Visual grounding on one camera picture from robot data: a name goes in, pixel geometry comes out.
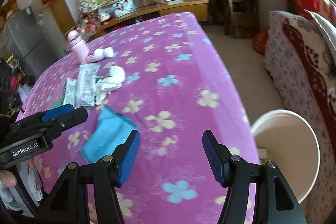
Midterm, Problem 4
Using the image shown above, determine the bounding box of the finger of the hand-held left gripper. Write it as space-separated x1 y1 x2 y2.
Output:
42 108 89 140
10 104 76 131

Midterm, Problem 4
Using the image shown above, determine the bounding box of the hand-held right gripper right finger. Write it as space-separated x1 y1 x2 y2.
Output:
202 130 307 224

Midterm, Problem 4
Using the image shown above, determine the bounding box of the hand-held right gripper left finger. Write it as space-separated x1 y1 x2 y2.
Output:
42 130 141 224

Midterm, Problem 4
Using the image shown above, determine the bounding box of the green white packet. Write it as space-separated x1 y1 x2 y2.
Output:
61 78 78 106

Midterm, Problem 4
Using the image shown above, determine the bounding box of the teal cloth piece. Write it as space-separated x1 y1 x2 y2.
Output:
79 105 138 163

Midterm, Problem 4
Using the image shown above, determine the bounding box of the white printed wrapper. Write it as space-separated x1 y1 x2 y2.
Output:
75 63 101 108

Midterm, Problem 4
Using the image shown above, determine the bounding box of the white tissue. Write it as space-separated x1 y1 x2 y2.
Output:
94 66 126 105

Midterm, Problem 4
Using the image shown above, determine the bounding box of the white plastic bucket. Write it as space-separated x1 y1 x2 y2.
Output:
251 109 321 202

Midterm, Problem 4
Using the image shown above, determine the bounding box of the person's left hand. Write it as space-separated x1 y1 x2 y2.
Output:
0 170 18 189

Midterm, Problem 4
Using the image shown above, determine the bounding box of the white plastic bag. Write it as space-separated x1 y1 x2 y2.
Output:
26 161 44 201

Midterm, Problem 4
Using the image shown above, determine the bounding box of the pink water bottle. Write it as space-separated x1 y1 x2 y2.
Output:
67 31 89 63

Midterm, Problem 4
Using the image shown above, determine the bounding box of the white pill bottle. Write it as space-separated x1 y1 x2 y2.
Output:
86 47 114 63

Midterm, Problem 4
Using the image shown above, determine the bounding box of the grey refrigerator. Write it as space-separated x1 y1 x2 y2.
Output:
5 7 65 73

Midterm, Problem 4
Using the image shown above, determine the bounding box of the plastic wrapped bouquet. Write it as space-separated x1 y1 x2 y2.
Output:
77 22 101 35

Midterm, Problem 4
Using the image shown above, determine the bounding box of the plastic wrapped ornament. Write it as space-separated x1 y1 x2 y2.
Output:
100 10 112 24

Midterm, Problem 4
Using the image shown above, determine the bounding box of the purple floral tablecloth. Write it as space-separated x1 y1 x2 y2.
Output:
16 12 263 224

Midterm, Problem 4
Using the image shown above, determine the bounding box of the floral sofa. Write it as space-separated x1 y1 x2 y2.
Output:
264 11 336 224

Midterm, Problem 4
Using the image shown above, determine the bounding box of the framed couple photo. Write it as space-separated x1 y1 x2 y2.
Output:
112 0 135 18

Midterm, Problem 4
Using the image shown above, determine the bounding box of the red plastic bag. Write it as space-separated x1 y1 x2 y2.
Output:
252 30 269 55

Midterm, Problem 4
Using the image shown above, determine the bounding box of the red floral sofa blanket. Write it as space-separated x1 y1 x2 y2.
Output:
282 17 336 151

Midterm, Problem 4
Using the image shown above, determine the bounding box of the wooden cabinet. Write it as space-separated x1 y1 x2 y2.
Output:
87 0 209 38

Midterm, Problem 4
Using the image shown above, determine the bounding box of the white pillow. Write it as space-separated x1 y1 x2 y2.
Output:
304 9 336 54

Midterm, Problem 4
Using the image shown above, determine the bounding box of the pink pajamas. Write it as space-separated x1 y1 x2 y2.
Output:
315 0 336 28

